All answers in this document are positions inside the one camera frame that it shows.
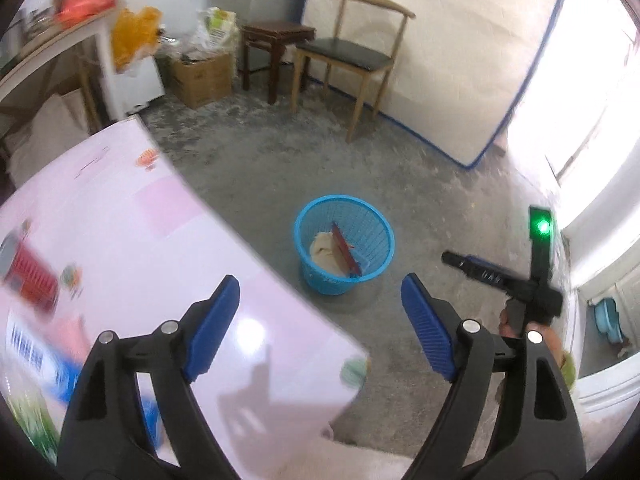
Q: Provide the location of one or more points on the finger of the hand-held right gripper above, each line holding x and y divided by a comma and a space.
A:
487, 264
482, 276

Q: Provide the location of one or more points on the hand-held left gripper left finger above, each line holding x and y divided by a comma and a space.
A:
210, 330

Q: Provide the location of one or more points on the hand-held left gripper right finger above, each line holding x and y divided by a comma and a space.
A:
430, 325

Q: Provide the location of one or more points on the red snack bag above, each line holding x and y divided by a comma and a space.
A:
346, 250

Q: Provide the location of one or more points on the blue plastic basket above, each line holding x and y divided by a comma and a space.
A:
370, 225

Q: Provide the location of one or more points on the pink packet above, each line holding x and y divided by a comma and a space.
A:
72, 337

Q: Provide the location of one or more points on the blue cardboard box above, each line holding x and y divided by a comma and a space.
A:
40, 360

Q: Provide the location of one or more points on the red can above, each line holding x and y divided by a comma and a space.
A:
32, 275

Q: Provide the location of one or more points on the green label plastic bottle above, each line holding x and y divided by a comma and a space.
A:
35, 425

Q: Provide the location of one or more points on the person's right hand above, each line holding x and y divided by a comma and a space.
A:
552, 342

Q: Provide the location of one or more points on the blue plastic basin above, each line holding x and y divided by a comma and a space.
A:
605, 317

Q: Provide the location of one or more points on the white mattress with blue edge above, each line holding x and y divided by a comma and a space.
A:
450, 60

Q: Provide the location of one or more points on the brown cardboard box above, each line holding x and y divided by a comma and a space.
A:
205, 82

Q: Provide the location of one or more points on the beige sack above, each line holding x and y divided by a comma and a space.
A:
50, 135

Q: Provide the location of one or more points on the wooden chair with dark seat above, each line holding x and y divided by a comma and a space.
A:
345, 55

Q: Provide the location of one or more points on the white storage box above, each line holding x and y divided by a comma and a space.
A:
142, 85

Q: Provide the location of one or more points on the yellow plastic bag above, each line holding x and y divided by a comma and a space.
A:
135, 35

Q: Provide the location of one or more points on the white plastic bag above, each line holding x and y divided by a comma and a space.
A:
217, 25

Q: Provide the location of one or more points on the dark wooden stool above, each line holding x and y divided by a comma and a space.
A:
275, 30

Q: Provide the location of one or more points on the white shelf table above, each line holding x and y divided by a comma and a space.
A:
45, 55

